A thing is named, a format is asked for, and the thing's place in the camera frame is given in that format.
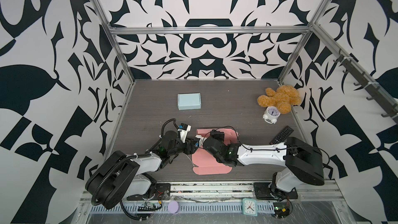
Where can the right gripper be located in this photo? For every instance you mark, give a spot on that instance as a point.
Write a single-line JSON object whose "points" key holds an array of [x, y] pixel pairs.
{"points": [[216, 136]]}

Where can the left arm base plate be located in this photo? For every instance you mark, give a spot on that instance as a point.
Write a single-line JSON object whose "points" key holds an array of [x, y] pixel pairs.
{"points": [[159, 191]]}

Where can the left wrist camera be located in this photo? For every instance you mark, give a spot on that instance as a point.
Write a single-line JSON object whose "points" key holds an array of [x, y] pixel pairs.
{"points": [[183, 130]]}

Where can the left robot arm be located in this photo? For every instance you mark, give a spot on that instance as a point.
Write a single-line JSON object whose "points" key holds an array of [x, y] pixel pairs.
{"points": [[122, 176]]}

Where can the green square clock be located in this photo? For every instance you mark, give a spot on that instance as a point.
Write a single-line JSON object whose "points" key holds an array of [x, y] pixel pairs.
{"points": [[249, 207]]}

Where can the brown teddy bear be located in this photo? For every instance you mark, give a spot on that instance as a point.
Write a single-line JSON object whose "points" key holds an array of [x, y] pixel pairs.
{"points": [[283, 98]]}

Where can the light blue paper box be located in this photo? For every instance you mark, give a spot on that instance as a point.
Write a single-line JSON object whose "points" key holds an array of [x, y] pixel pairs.
{"points": [[189, 101]]}

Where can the purple round lid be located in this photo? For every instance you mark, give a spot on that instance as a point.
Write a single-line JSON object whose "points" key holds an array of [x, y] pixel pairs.
{"points": [[173, 207]]}

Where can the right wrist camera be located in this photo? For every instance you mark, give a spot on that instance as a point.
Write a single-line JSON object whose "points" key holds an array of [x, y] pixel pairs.
{"points": [[199, 140]]}

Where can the black remote control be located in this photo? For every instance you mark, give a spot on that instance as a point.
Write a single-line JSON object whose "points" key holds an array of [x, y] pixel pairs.
{"points": [[282, 135]]}

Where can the pink paper box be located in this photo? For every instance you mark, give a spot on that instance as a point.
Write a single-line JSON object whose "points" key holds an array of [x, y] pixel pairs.
{"points": [[206, 164]]}

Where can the left circuit board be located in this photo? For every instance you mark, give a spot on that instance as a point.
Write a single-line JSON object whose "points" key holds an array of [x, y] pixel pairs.
{"points": [[150, 207]]}

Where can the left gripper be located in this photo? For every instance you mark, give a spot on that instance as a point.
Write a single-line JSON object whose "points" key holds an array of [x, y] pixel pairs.
{"points": [[191, 150]]}

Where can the right circuit board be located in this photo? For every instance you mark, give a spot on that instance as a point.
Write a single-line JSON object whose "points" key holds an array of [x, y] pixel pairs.
{"points": [[282, 209]]}

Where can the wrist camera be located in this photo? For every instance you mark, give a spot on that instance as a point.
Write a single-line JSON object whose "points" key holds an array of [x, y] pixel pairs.
{"points": [[199, 140], [183, 130]]}

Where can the wall hook rail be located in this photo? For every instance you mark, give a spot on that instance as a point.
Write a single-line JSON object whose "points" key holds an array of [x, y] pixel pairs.
{"points": [[365, 81]]}

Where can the circuit board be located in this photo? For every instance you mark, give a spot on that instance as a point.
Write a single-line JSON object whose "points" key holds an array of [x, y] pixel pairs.
{"points": [[282, 209], [150, 207]]}

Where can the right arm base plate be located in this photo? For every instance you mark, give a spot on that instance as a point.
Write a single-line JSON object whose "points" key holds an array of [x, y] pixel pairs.
{"points": [[267, 191]]}

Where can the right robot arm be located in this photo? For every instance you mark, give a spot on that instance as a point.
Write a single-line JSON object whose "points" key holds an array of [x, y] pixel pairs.
{"points": [[303, 163]]}

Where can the white alarm clock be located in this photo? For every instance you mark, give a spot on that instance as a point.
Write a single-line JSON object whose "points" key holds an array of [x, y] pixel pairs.
{"points": [[271, 115]]}

